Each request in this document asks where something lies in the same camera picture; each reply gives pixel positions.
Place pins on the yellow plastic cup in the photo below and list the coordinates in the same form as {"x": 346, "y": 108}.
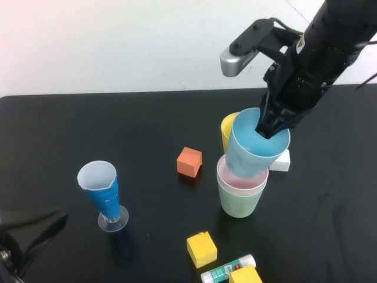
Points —
{"x": 226, "y": 132}

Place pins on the pink plastic cup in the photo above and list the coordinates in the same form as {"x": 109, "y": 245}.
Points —
{"x": 244, "y": 184}

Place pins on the clear measuring cup blue paper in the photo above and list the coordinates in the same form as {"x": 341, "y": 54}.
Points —
{"x": 103, "y": 200}

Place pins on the yellow foam cube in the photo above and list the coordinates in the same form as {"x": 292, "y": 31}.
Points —
{"x": 201, "y": 250}
{"x": 246, "y": 275}

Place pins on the orange foam cube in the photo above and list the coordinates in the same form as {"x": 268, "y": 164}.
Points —
{"x": 188, "y": 162}

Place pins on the green plastic cup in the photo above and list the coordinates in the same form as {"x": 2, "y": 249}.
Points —
{"x": 238, "y": 206}

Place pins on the white green glue stick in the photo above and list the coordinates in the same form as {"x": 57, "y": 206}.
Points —
{"x": 221, "y": 271}

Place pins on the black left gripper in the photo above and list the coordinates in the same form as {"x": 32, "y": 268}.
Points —
{"x": 9, "y": 259}

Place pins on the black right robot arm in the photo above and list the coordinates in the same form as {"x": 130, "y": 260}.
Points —
{"x": 332, "y": 26}

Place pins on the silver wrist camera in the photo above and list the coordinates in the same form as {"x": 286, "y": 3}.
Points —
{"x": 235, "y": 63}

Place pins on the light blue plastic cup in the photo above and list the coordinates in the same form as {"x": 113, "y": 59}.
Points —
{"x": 244, "y": 159}

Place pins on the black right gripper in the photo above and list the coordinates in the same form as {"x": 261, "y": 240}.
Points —
{"x": 294, "y": 97}

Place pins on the white foam block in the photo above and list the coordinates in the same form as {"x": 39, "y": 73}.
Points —
{"x": 281, "y": 163}

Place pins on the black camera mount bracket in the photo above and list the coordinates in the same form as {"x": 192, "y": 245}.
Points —
{"x": 253, "y": 35}

